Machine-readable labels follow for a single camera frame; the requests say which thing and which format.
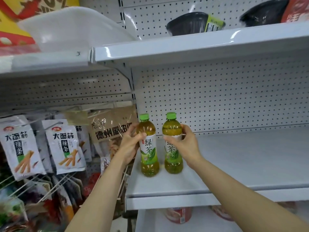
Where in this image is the person's left hand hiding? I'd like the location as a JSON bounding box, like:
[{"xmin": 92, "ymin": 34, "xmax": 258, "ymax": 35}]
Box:
[{"xmin": 117, "ymin": 122, "xmax": 147, "ymax": 165}]

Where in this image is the brown clear snack packet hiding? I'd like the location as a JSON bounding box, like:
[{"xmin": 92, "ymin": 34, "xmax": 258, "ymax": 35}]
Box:
[{"xmin": 87, "ymin": 106, "xmax": 140, "ymax": 175}]

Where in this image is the red food packet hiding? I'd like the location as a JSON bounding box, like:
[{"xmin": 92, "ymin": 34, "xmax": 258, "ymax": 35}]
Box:
[{"xmin": 281, "ymin": 0, "xmax": 309, "ymax": 24}]

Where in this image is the white snack packet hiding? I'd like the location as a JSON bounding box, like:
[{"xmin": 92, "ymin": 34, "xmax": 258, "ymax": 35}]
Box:
[
  {"xmin": 42, "ymin": 119, "xmax": 86, "ymax": 175},
  {"xmin": 0, "ymin": 115, "xmax": 47, "ymax": 182},
  {"xmin": 75, "ymin": 125, "xmax": 93, "ymax": 163}
]

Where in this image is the pile of colourful snack packets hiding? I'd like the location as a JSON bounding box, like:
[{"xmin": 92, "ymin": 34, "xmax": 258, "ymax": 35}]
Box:
[{"xmin": 0, "ymin": 173, "xmax": 102, "ymax": 232}]

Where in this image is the red can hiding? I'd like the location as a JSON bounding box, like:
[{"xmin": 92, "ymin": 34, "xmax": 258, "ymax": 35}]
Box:
[
  {"xmin": 210, "ymin": 205, "xmax": 235, "ymax": 222},
  {"xmin": 165, "ymin": 207, "xmax": 193, "ymax": 224}
]

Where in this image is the white pegboard back panel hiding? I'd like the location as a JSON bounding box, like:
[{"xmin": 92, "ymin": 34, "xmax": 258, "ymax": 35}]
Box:
[{"xmin": 131, "ymin": 54, "xmax": 309, "ymax": 137}]

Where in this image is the green tea bottle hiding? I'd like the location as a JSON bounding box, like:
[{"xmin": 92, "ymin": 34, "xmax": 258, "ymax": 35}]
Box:
[
  {"xmin": 162, "ymin": 112, "xmax": 184, "ymax": 174},
  {"xmin": 136, "ymin": 114, "xmax": 160, "ymax": 177}
]

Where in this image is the black plastic bowl green sleeve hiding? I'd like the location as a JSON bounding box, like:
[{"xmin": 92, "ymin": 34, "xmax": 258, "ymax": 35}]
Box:
[{"xmin": 166, "ymin": 11, "xmax": 226, "ymax": 37}]

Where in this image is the person's left forearm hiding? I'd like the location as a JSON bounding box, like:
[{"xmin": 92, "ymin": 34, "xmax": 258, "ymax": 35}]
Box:
[{"xmin": 65, "ymin": 156, "xmax": 132, "ymax": 232}]

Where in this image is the person's right forearm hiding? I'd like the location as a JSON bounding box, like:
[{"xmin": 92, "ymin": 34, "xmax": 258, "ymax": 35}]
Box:
[{"xmin": 187, "ymin": 157, "xmax": 309, "ymax": 232}]

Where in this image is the white wire hook rack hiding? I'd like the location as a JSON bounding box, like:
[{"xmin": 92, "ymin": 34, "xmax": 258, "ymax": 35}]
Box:
[{"xmin": 0, "ymin": 171, "xmax": 80, "ymax": 203}]

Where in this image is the yellow red poster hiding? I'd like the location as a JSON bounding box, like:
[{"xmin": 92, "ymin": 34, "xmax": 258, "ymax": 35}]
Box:
[{"xmin": 0, "ymin": 0, "xmax": 80, "ymax": 54}]

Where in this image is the white metal shelf board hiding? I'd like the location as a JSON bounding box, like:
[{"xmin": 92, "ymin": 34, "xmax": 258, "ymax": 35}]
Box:
[
  {"xmin": 0, "ymin": 50, "xmax": 93, "ymax": 76},
  {"xmin": 125, "ymin": 128, "xmax": 309, "ymax": 211},
  {"xmin": 92, "ymin": 20, "xmax": 309, "ymax": 68}
]

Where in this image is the person's right hand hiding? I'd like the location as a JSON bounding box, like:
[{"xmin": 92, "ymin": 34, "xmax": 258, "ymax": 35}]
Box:
[{"xmin": 163, "ymin": 124, "xmax": 205, "ymax": 169}]

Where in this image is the white plastic bin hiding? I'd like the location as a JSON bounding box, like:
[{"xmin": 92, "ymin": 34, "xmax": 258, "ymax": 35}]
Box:
[{"xmin": 18, "ymin": 6, "xmax": 137, "ymax": 53}]

